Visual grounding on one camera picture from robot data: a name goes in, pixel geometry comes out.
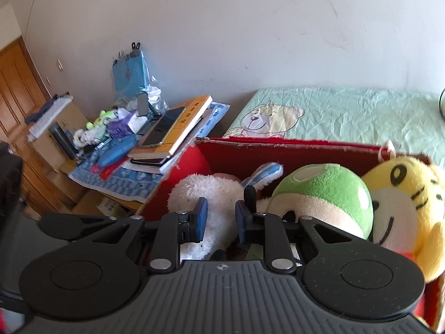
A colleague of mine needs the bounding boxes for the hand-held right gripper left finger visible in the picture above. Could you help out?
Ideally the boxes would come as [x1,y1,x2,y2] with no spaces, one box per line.
[87,197,209,275]

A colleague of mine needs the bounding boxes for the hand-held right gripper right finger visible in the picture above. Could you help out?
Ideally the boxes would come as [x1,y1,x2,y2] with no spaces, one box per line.
[234,200,367,274]

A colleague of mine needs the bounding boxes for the white rabbit plush toy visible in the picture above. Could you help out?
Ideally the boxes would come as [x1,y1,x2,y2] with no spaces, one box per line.
[167,173,251,261]

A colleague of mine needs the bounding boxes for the small plush with checked ear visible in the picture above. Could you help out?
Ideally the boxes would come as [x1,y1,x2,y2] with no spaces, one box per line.
[240,162,284,189]

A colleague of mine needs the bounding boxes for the red cardboard box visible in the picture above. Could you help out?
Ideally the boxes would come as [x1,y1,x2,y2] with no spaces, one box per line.
[139,136,445,331]

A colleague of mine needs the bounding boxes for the green capped plush toy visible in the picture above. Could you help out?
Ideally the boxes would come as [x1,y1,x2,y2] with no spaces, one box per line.
[243,163,374,240]

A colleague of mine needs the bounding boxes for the yellow tiger plush toy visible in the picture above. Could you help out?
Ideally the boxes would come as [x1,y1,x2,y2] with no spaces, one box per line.
[362,140,445,282]

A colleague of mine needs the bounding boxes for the black cylinder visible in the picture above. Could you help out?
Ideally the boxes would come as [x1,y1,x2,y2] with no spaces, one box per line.
[49,122,79,161]

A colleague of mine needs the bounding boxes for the wooden desk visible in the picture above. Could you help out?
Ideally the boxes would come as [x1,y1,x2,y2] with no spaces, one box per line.
[59,167,147,216]

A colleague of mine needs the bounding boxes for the black notebook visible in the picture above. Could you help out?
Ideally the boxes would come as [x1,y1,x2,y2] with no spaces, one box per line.
[130,158,168,166]

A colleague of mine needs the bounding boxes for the blue patterned tablecloth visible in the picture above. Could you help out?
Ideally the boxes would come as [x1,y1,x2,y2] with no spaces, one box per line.
[68,101,230,204]

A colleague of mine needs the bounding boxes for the white and blue pad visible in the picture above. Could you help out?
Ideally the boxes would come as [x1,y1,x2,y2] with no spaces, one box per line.
[25,92,73,142]

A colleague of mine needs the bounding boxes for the small white fluffy toy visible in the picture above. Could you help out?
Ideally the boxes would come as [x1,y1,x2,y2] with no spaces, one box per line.
[72,127,105,148]

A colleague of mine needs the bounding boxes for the yellow book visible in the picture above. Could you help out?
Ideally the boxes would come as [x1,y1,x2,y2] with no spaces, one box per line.
[127,95,213,161]

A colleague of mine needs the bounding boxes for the red envelope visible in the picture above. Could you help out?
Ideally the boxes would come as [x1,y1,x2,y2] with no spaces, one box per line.
[99,160,129,181]

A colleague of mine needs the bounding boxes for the black smartphone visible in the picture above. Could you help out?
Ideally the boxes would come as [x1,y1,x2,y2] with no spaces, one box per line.
[141,106,186,148]

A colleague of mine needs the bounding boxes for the brown cardboard box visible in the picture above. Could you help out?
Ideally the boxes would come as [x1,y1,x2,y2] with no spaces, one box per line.
[28,101,89,173]

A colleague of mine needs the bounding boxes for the wooden door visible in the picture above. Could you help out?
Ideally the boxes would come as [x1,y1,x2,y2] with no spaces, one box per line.
[0,36,80,216]

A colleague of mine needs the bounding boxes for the small green plush toy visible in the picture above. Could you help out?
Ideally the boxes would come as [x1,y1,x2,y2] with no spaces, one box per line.
[86,109,117,129]

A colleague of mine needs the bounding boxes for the purple tissue pack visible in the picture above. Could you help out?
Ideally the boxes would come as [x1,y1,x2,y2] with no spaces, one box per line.
[107,109,148,138]

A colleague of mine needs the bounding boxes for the phone on stand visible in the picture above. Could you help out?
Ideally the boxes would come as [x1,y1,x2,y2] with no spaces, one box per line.
[137,92,149,117]

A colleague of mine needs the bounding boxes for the clear plastic bag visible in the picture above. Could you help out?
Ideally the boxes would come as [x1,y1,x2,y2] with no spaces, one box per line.
[115,77,169,119]

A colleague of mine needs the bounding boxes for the pale green printed bedsheet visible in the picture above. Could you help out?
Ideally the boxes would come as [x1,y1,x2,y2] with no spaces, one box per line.
[222,87,445,171]

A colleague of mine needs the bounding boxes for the blue paper bag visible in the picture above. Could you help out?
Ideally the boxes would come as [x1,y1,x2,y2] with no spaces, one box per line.
[112,43,150,100]

